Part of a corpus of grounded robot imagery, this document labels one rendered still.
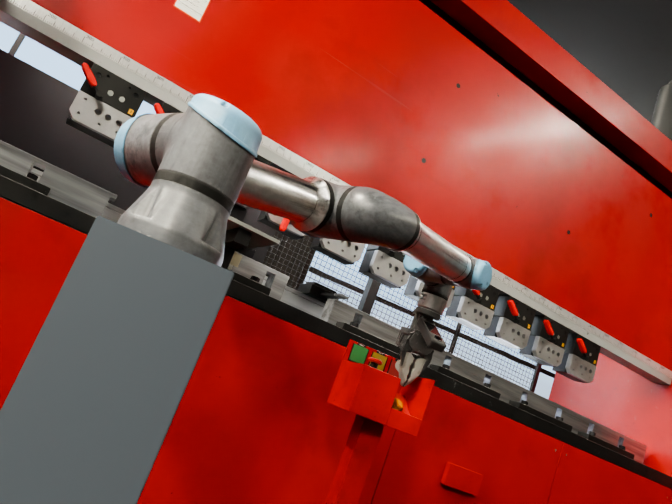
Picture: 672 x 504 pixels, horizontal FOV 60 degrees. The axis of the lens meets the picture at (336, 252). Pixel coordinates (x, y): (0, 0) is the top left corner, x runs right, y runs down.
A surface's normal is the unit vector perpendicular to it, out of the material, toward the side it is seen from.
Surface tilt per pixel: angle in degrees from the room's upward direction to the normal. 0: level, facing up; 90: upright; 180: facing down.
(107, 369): 90
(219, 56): 90
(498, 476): 90
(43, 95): 90
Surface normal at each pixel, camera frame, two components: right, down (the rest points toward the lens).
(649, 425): -0.81, -0.42
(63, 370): 0.29, -0.13
